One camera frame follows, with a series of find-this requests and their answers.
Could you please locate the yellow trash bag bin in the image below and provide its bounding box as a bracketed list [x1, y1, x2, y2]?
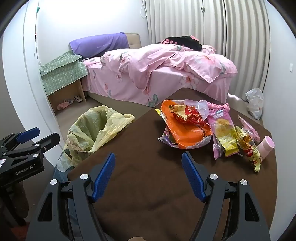
[56, 105, 135, 172]

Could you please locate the orange snack bag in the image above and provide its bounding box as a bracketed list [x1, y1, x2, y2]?
[156, 99, 212, 150]

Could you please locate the wooden nightstand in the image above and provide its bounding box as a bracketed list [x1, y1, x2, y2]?
[48, 79, 86, 112]

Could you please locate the pink slipper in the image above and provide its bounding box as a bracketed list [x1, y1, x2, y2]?
[57, 101, 70, 110]

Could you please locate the pink narrow wrapper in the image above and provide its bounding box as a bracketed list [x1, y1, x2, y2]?
[238, 115, 261, 142]

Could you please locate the beige headboard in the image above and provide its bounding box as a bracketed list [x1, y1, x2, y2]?
[125, 33, 142, 49]

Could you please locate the white sneaker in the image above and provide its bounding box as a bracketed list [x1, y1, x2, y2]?
[74, 95, 83, 103]

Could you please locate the green checked cloth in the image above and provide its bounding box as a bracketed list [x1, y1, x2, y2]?
[39, 50, 88, 96]

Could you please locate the white plastic bag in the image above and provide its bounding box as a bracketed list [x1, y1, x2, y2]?
[246, 88, 264, 121]

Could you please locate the pink cylindrical cup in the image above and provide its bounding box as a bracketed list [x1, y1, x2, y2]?
[257, 136, 275, 160]

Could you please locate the pink floral bed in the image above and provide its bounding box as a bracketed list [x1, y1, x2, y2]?
[82, 44, 237, 107]

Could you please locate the purple pillow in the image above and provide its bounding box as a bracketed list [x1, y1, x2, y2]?
[69, 32, 129, 59]

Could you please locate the pink yellow chip bag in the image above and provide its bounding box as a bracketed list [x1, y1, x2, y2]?
[207, 107, 239, 160]

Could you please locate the black pink garment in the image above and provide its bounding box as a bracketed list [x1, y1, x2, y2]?
[158, 35, 202, 51]

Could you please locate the gold red snack wrapper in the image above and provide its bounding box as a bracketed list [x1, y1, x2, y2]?
[235, 126, 262, 172]

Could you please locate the pink floral duvet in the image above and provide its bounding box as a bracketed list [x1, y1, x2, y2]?
[100, 44, 238, 90]

